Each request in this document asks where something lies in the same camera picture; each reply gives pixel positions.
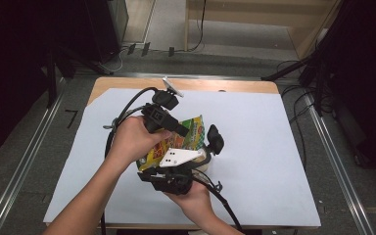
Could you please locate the metal floor rail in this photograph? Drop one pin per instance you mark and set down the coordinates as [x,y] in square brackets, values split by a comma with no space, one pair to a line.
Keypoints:
[336,163]
[23,163]
[209,76]

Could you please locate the black cabinet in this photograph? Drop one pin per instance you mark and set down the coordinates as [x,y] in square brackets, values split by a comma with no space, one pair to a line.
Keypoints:
[104,29]

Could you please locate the wooden frame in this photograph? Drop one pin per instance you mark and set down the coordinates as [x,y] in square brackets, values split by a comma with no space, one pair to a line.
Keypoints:
[241,13]

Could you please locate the person's right hand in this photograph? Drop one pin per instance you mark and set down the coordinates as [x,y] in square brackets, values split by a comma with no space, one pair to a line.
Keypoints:
[189,199]

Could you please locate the person's left hand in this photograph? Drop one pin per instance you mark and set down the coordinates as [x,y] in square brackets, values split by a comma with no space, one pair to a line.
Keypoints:
[130,140]

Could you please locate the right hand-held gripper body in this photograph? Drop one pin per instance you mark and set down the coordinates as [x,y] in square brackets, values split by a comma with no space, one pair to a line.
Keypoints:
[173,182]

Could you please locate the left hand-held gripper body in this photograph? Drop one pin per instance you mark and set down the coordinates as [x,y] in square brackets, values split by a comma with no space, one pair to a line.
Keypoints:
[158,114]

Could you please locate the black tape strip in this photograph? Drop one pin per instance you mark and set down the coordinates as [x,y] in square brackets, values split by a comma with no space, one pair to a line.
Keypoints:
[171,51]
[146,48]
[131,48]

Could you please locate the yellow green seasoning pouch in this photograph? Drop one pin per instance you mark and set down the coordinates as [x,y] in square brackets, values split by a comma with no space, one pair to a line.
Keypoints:
[179,142]

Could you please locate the angled black tape mark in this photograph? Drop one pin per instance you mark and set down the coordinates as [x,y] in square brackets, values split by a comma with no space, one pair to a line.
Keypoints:
[72,117]

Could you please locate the black metal stand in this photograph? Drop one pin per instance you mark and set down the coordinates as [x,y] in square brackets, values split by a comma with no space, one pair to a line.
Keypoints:
[50,78]

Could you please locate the black stand leg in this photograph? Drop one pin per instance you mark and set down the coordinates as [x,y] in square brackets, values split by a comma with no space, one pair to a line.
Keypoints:
[287,70]

